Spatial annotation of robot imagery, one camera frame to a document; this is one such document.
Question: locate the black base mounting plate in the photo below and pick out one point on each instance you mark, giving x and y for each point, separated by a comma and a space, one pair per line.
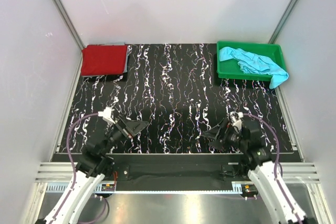
175, 172

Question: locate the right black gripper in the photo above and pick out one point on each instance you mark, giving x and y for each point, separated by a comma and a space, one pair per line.
220, 145

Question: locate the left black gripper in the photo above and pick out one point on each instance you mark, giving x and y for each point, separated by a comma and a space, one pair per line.
129, 128

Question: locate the green plastic bin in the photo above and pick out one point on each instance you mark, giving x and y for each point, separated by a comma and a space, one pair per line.
231, 70

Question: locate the crumpled cyan t shirt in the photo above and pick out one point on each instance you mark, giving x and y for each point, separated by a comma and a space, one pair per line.
251, 63

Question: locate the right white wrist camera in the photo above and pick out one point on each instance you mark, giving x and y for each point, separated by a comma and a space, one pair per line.
236, 120

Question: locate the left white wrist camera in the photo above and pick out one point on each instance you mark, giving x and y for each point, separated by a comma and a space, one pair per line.
106, 115

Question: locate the folded grey-blue t shirt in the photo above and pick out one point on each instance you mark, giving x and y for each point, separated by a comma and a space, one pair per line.
127, 53

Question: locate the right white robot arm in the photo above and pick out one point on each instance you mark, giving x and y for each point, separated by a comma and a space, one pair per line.
258, 165

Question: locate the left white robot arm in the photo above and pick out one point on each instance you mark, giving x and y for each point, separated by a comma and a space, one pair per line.
93, 166

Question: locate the aluminium rail frame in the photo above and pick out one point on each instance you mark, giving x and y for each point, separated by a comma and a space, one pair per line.
58, 173

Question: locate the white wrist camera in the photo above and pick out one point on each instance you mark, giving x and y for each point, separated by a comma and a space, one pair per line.
106, 115
236, 120

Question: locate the red t shirt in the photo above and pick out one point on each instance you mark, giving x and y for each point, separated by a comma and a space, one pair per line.
99, 60

